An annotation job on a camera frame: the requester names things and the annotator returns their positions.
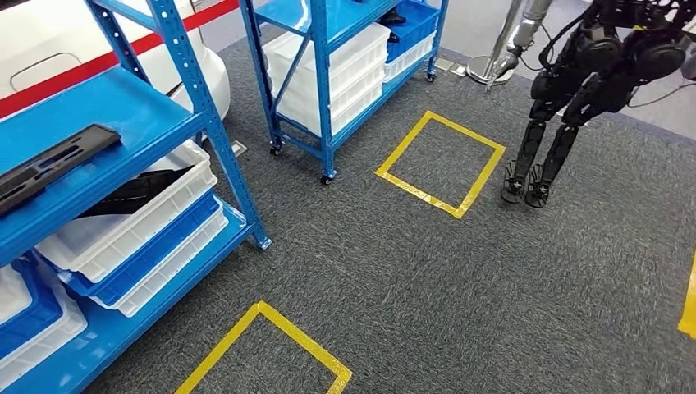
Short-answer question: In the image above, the black plastic part in crate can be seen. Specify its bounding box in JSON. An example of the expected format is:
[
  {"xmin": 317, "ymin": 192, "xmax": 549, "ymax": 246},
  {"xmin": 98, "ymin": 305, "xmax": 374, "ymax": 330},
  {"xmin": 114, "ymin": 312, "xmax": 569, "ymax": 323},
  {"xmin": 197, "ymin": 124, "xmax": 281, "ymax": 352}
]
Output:
[
  {"xmin": 77, "ymin": 165, "xmax": 195, "ymax": 220},
  {"xmin": 377, "ymin": 9, "xmax": 408, "ymax": 44}
]

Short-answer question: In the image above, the chrome stanchion post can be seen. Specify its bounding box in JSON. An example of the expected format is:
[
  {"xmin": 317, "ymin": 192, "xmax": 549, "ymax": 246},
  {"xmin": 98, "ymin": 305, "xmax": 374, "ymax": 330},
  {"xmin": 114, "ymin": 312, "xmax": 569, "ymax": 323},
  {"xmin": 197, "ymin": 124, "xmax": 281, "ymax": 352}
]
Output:
[{"xmin": 466, "ymin": 0, "xmax": 526, "ymax": 86}]

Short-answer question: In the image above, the white car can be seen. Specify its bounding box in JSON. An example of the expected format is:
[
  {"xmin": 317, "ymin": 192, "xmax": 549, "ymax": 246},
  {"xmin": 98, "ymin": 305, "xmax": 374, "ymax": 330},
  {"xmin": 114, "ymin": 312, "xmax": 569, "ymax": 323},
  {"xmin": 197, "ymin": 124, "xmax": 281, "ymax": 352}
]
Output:
[{"xmin": 0, "ymin": 0, "xmax": 232, "ymax": 121}]

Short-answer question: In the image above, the yellow floor tape square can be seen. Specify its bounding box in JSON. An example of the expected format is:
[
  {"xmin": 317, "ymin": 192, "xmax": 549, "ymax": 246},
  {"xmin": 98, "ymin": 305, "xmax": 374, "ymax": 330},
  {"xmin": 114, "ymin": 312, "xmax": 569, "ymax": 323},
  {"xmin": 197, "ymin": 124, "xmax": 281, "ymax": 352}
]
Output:
[
  {"xmin": 676, "ymin": 249, "xmax": 696, "ymax": 340},
  {"xmin": 374, "ymin": 110, "xmax": 507, "ymax": 220}
]

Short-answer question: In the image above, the blue metal shelf rack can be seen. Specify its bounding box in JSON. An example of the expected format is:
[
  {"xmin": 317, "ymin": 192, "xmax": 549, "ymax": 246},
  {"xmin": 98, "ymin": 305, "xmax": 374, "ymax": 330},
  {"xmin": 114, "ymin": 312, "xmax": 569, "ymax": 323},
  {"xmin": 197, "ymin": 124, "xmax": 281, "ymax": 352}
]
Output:
[
  {"xmin": 239, "ymin": 0, "xmax": 451, "ymax": 186},
  {"xmin": 0, "ymin": 0, "xmax": 273, "ymax": 394}
]

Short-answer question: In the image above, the black humanoid robot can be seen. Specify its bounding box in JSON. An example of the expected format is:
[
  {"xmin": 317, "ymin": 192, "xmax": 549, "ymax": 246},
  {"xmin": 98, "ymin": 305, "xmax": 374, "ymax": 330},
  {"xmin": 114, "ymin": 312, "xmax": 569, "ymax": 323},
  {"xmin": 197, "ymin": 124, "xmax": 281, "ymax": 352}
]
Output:
[{"xmin": 485, "ymin": 0, "xmax": 696, "ymax": 210}]

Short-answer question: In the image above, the black plastic plate bracket part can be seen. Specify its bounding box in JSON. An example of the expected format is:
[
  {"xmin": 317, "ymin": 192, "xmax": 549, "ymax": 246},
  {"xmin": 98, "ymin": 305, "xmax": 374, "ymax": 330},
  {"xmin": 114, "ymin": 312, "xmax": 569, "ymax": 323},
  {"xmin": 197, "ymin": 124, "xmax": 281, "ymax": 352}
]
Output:
[{"xmin": 0, "ymin": 123, "xmax": 122, "ymax": 217}]

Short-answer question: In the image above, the large white plastic crate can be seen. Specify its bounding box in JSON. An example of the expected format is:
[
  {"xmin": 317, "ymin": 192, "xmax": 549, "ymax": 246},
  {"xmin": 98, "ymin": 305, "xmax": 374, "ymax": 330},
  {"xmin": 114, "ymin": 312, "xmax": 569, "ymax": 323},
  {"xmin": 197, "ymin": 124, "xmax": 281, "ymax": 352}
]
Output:
[{"xmin": 262, "ymin": 22, "xmax": 392, "ymax": 138}]

